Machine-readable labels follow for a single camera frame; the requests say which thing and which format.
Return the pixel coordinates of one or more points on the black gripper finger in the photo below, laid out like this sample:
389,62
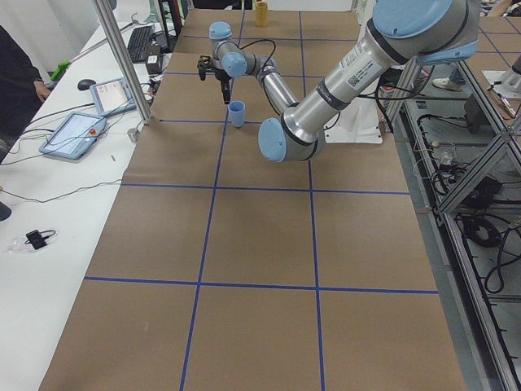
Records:
225,89

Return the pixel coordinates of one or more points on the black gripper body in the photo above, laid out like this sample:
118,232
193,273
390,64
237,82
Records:
221,76

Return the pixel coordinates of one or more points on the blue plastic cup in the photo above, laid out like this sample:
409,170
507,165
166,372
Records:
236,113

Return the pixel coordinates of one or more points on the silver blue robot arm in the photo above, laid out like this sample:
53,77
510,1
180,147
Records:
432,32

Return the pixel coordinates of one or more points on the wooden chopstick holder cup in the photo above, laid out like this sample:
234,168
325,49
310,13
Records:
261,14

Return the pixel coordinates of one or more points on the black box with label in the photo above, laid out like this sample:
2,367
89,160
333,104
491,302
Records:
154,64

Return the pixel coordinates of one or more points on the black keyboard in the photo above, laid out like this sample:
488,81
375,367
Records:
139,42

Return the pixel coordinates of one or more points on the small silver metal cylinder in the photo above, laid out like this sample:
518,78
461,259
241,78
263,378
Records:
133,134

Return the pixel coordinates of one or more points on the blue teach pendant far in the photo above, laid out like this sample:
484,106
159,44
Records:
112,97

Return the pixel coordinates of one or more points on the blue teach pendant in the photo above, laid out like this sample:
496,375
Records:
74,137
112,97

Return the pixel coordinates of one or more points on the black computer mouse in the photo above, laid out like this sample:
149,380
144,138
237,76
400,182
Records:
85,84

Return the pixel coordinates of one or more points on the blue teach pendant near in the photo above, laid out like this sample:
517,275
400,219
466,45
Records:
74,137

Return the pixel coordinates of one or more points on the person in black clothes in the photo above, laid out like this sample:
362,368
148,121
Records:
22,89

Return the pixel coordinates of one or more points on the black adapter in plastic bag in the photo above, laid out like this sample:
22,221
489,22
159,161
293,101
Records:
32,241

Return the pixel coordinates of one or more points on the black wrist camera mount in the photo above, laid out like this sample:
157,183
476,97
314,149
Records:
204,66

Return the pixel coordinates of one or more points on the aluminium frame post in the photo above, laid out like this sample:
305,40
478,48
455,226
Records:
118,47

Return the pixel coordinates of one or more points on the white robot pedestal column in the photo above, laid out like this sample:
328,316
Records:
359,122

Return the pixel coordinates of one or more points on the green handled tool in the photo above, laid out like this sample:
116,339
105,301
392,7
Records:
60,70

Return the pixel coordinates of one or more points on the aluminium frame rail right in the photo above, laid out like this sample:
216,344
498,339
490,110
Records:
461,152

